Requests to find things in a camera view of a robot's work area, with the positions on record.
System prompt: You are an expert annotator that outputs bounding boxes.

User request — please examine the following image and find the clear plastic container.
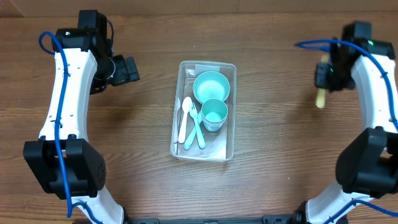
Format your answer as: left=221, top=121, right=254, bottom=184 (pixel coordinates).
left=170, top=60, right=236, bottom=162

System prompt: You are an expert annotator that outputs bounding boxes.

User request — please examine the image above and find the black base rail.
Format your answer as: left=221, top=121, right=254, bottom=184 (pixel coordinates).
left=125, top=212, right=304, bottom=224

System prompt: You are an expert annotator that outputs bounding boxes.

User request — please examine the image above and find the green cup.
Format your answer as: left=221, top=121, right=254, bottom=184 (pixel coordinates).
left=201, top=98, right=228, bottom=124

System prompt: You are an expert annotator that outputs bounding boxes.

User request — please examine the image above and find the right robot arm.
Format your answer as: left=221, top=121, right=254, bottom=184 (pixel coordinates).
left=290, top=38, right=397, bottom=223

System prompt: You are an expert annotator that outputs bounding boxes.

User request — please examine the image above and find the green plastic fork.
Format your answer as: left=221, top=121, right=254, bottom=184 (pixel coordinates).
left=183, top=111, right=202, bottom=151

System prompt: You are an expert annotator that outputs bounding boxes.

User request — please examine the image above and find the blue cup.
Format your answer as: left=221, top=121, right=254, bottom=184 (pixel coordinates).
left=204, top=124, right=222, bottom=132

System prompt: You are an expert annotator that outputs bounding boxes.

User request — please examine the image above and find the teal bowl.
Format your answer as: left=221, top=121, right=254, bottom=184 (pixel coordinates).
left=193, top=71, right=231, bottom=104

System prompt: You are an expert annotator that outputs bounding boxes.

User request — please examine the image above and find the light blue plastic fork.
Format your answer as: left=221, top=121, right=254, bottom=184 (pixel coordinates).
left=190, top=102, right=206, bottom=149

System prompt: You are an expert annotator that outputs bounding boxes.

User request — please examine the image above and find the white plastic spoon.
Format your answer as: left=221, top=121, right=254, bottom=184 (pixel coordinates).
left=178, top=96, right=192, bottom=144

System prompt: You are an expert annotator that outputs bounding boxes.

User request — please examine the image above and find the yellow plastic fork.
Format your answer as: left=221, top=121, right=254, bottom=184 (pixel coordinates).
left=315, top=54, right=330, bottom=109

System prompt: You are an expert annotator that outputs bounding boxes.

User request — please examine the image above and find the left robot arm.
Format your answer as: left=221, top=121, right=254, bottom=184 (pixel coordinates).
left=23, top=27, right=139, bottom=223

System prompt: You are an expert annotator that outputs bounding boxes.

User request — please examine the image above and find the right blue cable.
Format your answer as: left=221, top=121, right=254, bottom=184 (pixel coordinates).
left=294, top=39, right=398, bottom=224

